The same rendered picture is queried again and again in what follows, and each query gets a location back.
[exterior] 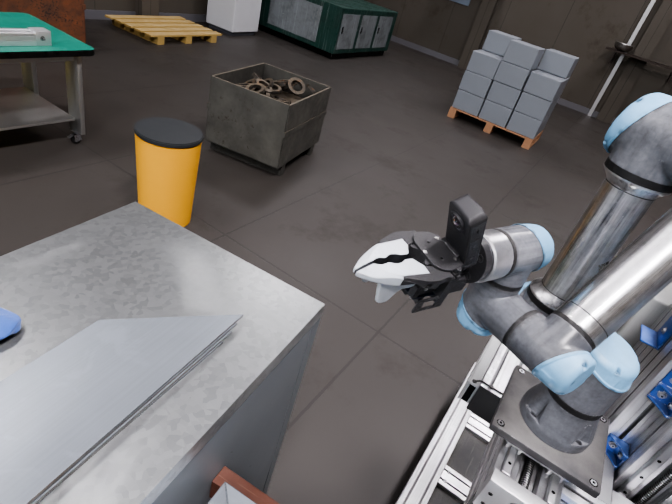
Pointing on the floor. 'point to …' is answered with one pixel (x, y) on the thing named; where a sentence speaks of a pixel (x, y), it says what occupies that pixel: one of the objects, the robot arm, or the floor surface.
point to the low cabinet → (330, 26)
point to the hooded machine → (234, 16)
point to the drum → (167, 166)
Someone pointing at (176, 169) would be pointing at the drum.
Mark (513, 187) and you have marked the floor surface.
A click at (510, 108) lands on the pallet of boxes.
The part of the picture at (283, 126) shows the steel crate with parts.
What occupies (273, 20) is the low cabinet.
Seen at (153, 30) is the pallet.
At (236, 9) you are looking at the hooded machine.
